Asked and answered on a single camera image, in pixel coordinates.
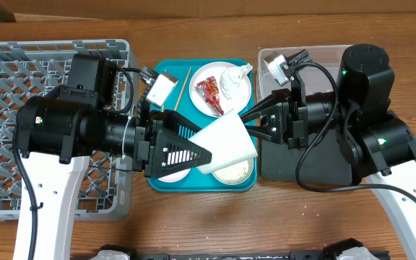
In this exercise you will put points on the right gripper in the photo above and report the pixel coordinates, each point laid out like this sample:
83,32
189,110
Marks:
294,120

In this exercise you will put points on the white round plate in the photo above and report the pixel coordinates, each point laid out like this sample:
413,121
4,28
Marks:
241,97

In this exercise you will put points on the grey bowl of rice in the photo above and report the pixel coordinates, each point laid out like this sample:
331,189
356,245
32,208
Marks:
235,174

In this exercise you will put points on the teal plastic tray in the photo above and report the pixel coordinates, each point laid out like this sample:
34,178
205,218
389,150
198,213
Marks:
194,181

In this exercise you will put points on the small pink bowl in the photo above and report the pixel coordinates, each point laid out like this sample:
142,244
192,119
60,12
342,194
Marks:
174,177

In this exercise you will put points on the red snack wrapper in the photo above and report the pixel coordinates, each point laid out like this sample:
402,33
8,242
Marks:
209,91

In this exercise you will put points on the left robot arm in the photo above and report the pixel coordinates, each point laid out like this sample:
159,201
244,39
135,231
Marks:
57,133

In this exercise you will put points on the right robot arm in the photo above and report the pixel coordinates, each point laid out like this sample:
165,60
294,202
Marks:
379,147

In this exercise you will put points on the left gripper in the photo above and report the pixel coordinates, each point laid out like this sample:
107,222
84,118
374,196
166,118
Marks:
145,151

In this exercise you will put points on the grey dishwasher rack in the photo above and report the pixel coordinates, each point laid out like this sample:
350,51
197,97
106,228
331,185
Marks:
30,68

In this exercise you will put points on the right wooden chopstick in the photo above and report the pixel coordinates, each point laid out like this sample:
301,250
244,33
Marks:
182,89

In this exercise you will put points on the white napkin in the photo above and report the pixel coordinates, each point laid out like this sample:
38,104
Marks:
231,78

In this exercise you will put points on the white paper cup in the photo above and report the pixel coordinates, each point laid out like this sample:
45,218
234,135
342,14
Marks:
228,141

